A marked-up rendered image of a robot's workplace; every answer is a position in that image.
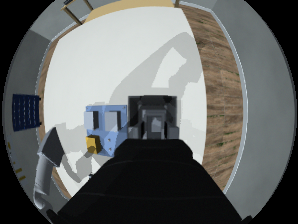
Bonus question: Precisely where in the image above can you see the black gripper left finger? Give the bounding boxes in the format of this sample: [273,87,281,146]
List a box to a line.
[129,121,144,139]

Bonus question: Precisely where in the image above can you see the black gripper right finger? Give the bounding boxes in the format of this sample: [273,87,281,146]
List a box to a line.
[164,121,179,139]

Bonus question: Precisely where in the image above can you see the small yellow block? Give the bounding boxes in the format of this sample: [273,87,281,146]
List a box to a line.
[86,135,101,154]

